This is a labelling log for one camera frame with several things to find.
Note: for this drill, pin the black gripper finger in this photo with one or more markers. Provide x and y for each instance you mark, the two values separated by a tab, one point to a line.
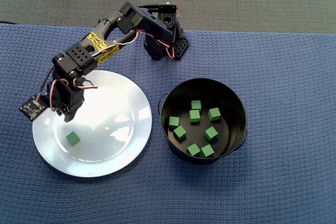
70	116

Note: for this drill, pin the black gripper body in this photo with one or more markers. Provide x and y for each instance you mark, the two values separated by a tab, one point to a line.
70	108

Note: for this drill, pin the green cube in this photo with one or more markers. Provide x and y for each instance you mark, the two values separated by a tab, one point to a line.
211	133
72	138
193	149
174	122
207	150
194	116
214	114
196	104
180	132

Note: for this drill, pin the white round plate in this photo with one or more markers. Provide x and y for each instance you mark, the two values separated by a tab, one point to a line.
123	140

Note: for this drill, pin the black metal bucket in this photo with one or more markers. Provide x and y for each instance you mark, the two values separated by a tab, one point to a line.
231	98

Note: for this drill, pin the blue woven table cloth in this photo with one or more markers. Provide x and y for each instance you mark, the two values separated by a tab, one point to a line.
262	129

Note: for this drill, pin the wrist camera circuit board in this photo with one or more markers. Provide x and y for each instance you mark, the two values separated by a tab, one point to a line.
33	107

